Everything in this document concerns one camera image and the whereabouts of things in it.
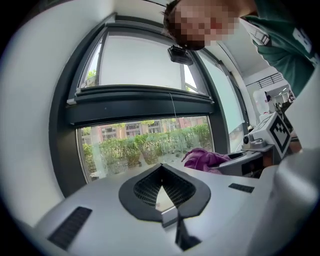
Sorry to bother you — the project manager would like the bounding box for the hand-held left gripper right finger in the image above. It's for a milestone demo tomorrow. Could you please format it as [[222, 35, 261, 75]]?
[[159, 163, 212, 217]]

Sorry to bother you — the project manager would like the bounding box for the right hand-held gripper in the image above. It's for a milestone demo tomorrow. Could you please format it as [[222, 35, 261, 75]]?
[[216, 111, 304, 179]]

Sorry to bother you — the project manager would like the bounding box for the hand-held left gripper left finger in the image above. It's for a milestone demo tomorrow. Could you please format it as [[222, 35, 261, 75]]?
[[118, 163, 164, 223]]

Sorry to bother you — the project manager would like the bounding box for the purple cloth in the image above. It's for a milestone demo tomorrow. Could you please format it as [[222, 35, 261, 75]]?
[[180, 147, 231, 175]]

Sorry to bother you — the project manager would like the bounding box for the dark grey window frame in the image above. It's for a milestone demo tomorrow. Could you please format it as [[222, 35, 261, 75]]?
[[48, 14, 249, 199]]

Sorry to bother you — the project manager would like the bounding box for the white roller blind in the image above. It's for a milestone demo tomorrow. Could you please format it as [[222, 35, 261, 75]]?
[[198, 51, 246, 135], [98, 34, 185, 90]]

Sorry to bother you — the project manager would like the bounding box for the person's green shirt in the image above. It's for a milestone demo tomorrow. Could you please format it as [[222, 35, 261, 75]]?
[[246, 0, 320, 98]]

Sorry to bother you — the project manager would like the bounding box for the thin blind pull cord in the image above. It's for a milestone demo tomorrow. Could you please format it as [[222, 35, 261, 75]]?
[[169, 92, 179, 120]]

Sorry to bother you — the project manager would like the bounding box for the black head-worn camera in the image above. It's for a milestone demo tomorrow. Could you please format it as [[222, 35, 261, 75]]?
[[167, 44, 195, 67]]

